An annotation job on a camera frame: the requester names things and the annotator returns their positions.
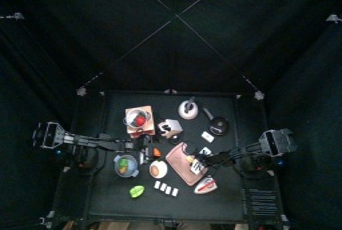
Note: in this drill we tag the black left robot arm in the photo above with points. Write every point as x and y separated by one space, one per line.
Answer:
88 140

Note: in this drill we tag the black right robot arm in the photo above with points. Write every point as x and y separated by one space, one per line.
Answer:
271 142

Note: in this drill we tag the white toy rice strip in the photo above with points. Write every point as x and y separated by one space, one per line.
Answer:
165 188

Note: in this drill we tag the small white printed toy block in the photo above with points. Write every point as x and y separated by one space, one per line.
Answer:
204 150

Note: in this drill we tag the orange toy carrot piece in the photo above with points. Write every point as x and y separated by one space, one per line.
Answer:
156 152

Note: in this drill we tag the yellow toy food piece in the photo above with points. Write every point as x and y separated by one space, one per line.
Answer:
189 158

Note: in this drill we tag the white toy knife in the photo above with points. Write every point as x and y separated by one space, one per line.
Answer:
141 157

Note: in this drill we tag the pink toy cutting board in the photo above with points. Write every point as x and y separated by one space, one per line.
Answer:
180 164

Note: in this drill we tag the small black round toy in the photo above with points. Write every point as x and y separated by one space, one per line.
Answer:
173 138

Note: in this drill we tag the red toy tomato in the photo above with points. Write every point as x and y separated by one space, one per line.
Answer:
140 120

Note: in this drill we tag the white toy plate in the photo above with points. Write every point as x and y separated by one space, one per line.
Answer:
157 169

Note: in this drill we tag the orange toy bread patty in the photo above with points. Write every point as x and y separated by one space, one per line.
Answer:
155 171

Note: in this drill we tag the white and red toy sushi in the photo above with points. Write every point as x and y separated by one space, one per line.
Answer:
206 185

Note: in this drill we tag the steel toy pot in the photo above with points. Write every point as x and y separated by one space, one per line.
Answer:
133 118

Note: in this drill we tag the green and orange toy vegetables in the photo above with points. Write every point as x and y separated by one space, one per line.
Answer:
123 164

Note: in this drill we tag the black toy frying pan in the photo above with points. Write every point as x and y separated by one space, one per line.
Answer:
218 126

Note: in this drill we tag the green toy leaf vegetable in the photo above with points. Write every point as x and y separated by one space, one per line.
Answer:
136 191

